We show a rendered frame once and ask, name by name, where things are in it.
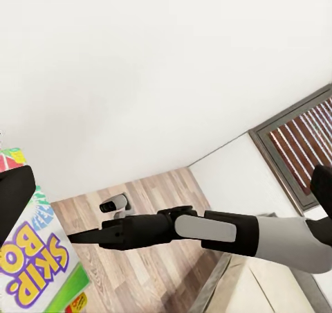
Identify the fixed window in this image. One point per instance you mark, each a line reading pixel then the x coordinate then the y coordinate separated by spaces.
pixel 295 141

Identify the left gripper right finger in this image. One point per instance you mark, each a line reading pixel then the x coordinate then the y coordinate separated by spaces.
pixel 321 187

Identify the board game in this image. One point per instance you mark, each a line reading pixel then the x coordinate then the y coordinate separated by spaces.
pixel 40 272

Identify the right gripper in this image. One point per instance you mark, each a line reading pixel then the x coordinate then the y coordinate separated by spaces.
pixel 131 232

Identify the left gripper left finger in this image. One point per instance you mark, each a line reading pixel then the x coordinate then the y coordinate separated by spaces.
pixel 16 188

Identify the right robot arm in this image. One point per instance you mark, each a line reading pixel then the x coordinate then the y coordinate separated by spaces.
pixel 297 242

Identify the bed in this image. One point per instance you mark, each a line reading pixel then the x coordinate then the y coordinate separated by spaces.
pixel 243 284

